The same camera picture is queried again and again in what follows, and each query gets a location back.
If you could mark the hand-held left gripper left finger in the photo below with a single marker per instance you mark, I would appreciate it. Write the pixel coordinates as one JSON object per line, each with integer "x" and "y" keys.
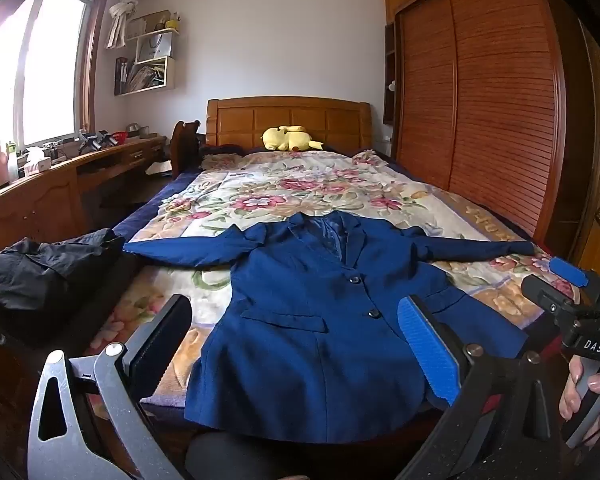
{"x": 162, "y": 340}

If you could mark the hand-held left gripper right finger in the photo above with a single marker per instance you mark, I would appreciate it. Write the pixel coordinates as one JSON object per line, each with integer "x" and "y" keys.
{"x": 427, "y": 350}

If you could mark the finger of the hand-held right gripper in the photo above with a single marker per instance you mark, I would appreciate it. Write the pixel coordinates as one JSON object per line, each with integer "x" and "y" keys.
{"x": 567, "y": 266}
{"x": 545, "y": 294}

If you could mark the blue suit jacket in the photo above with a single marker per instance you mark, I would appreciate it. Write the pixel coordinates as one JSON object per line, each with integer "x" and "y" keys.
{"x": 300, "y": 335}

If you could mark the wooden door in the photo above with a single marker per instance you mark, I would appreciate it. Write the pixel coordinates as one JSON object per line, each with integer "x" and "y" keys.
{"x": 597, "y": 135}

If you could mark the person's leg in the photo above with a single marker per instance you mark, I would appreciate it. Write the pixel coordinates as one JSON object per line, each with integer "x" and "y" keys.
{"x": 230, "y": 460}

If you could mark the black clothing pile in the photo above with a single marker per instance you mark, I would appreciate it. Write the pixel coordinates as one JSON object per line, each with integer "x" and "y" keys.
{"x": 30, "y": 275}

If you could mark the white cloth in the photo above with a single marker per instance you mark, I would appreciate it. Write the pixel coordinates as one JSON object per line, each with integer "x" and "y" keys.
{"x": 159, "y": 168}

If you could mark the wooden slatted wardrobe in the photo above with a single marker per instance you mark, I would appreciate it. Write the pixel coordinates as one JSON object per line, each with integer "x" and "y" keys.
{"x": 480, "y": 110}

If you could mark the long wooden desk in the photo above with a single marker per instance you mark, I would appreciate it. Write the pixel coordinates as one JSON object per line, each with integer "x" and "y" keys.
{"x": 45, "y": 200}

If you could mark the floral blanket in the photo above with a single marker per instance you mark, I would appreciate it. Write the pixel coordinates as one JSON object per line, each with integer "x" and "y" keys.
{"x": 280, "y": 190}

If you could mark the dark wooden chair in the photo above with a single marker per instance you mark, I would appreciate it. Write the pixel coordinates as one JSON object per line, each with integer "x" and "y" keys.
{"x": 185, "y": 145}

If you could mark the dark pillow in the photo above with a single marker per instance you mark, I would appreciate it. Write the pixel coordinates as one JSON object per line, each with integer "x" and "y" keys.
{"x": 220, "y": 150}

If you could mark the red bowl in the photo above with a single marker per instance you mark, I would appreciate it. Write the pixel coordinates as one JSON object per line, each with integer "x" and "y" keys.
{"x": 120, "y": 137}

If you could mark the black devices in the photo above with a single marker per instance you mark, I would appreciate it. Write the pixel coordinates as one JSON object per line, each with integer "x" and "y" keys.
{"x": 95, "y": 142}

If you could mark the metal pot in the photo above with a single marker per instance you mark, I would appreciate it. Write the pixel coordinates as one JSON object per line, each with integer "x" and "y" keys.
{"x": 142, "y": 131}

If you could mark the tissue box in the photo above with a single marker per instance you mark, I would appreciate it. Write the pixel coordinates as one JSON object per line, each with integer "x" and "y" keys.
{"x": 37, "y": 164}

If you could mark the green capped bottle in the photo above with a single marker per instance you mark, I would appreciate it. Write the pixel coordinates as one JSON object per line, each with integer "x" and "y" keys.
{"x": 12, "y": 162}

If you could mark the yellow plush toy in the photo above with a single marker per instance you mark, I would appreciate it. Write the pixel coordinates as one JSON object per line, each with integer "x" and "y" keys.
{"x": 285, "y": 137}

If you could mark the wooden bed headboard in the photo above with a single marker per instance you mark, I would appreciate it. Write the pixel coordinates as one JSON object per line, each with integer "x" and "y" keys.
{"x": 290, "y": 120}

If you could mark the stack of papers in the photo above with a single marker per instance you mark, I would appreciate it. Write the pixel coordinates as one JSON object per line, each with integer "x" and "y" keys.
{"x": 145, "y": 76}

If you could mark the black binders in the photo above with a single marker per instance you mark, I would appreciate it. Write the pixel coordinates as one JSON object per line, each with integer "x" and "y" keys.
{"x": 121, "y": 76}

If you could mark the white paper bag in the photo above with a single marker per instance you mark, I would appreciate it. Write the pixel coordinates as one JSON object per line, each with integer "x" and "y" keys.
{"x": 155, "y": 46}

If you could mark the wooden framed window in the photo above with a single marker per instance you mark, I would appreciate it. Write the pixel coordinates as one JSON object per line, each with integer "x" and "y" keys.
{"x": 50, "y": 60}

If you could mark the yellow cup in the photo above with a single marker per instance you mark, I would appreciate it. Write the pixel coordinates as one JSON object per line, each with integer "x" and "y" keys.
{"x": 171, "y": 24}

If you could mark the cardboard box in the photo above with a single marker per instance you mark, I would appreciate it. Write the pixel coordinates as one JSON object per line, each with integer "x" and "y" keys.
{"x": 145, "y": 22}

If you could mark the tied beige curtain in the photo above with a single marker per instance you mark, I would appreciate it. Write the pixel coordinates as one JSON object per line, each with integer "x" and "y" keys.
{"x": 122, "y": 15}

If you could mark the white wall shelf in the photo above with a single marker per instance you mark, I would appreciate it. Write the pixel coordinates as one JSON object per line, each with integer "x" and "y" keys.
{"x": 170, "y": 72}

